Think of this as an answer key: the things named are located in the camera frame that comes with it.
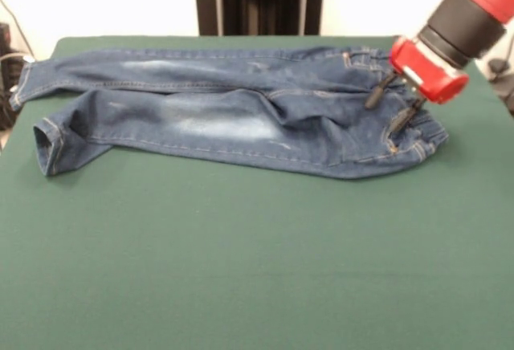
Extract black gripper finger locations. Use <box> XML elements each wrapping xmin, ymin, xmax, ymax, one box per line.
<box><xmin>390</xmin><ymin>99</ymin><xmax>426</xmax><ymax>133</ymax></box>
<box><xmin>364</xmin><ymin>71</ymin><xmax>398</xmax><ymax>110</ymax></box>

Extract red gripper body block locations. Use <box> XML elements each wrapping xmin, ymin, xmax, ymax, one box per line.
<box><xmin>388</xmin><ymin>35</ymin><xmax>470</xmax><ymax>105</ymax></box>

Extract blue denim jeans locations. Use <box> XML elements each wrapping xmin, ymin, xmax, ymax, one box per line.
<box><xmin>8</xmin><ymin>46</ymin><xmax>450</xmax><ymax>181</ymax></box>

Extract dark green table cloth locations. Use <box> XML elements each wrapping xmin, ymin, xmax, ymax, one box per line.
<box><xmin>0</xmin><ymin>35</ymin><xmax>514</xmax><ymax>350</ymax></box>

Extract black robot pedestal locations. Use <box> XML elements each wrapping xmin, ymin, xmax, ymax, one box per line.
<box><xmin>186</xmin><ymin>0</ymin><xmax>332</xmax><ymax>37</ymax></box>

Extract thin grey cable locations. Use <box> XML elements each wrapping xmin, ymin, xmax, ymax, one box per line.
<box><xmin>0</xmin><ymin>0</ymin><xmax>41</xmax><ymax>66</ymax></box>

